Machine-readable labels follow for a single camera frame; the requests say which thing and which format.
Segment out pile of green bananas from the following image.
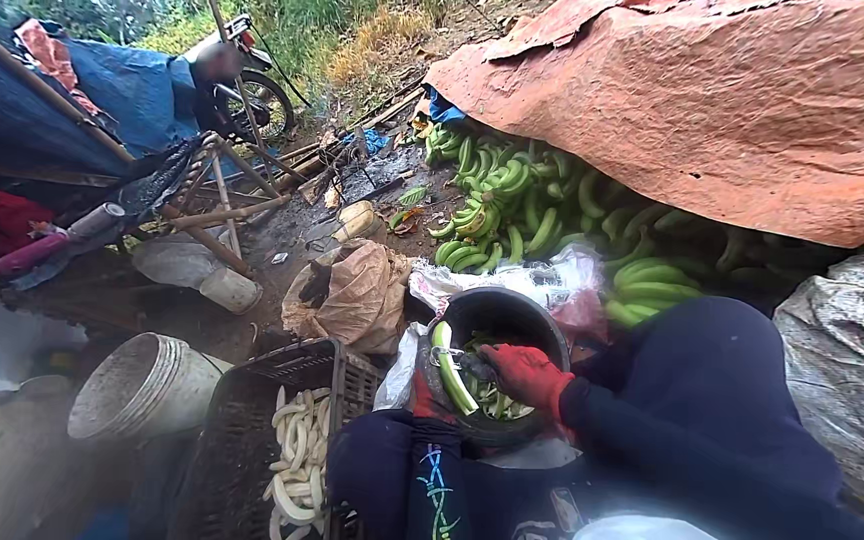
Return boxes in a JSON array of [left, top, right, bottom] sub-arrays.
[[424, 120, 846, 330]]

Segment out heap of green peels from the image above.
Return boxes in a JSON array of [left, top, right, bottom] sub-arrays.
[[462, 330, 535, 421]]

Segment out orange tarp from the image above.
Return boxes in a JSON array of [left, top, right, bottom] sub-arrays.
[[424, 0, 864, 250]]

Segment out person's left hand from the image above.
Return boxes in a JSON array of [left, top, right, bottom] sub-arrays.
[[412, 331, 462, 426]]

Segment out partly peeled green banana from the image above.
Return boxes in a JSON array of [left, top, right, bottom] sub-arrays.
[[431, 321, 480, 417]]

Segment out yellowish plastic jerrycan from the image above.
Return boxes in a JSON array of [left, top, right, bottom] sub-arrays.
[[332, 200, 388, 246]]

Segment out blue tarp shelter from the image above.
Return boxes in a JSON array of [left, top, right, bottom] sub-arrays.
[[0, 3, 201, 181]]

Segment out brown woven sack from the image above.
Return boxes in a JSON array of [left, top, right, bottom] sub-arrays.
[[281, 238, 414, 355]]

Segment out dirty white bucket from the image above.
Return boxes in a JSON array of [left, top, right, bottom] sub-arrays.
[[66, 332, 234, 441]]

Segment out black plastic crate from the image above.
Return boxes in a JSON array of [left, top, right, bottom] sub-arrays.
[[169, 337, 385, 540]]

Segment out person's right hand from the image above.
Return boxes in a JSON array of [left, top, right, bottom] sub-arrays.
[[462, 343, 577, 444]]

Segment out small whitish plastic container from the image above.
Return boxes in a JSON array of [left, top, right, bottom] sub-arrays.
[[199, 267, 264, 316]]

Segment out round black bucket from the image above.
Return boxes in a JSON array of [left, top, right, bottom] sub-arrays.
[[429, 286, 571, 450]]

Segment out crumpled blue plastic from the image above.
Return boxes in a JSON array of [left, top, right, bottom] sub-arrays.
[[342, 128, 393, 156]]

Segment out pile of peeled bananas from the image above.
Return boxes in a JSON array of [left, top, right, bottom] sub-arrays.
[[262, 385, 333, 540]]

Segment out translucent plastic bag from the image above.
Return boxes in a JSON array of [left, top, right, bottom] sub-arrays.
[[130, 231, 225, 291]]

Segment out motorcycle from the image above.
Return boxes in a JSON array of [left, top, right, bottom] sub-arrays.
[[183, 13, 312, 145]]

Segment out pink and grey roll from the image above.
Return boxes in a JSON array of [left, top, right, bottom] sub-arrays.
[[0, 201, 126, 276]]

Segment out grey weathered sack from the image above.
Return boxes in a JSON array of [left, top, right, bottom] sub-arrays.
[[773, 247, 864, 530]]

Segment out person's legs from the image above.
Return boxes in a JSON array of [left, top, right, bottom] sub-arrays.
[[327, 295, 846, 540]]

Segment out orange cloth strip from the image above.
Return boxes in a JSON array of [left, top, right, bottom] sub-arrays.
[[15, 18, 103, 118]]

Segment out person's left forearm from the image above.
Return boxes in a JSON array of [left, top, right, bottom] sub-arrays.
[[405, 416, 468, 540]]

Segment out person's right forearm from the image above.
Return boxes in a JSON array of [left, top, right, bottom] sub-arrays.
[[559, 376, 864, 540]]

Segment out wooden pole frame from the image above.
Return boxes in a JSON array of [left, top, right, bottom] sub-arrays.
[[0, 0, 427, 279]]

